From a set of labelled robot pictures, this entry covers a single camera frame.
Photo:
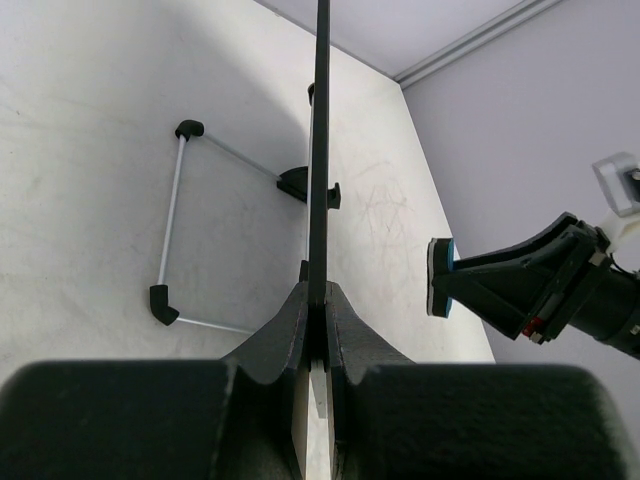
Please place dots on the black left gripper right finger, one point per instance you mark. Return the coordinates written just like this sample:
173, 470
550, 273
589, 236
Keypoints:
372, 392

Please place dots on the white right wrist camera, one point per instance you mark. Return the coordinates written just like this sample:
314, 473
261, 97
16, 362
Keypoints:
618, 179

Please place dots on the metal whiteboard stand frame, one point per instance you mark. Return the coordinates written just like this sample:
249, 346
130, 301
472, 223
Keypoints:
234, 232

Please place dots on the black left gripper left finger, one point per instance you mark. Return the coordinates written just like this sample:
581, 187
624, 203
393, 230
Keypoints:
266, 422

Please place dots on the blue whiteboard eraser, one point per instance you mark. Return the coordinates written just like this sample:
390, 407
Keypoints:
439, 263

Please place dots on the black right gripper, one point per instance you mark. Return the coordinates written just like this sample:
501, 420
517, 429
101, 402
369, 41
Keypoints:
584, 288

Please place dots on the white whiteboard with black frame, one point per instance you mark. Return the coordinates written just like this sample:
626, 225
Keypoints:
314, 337

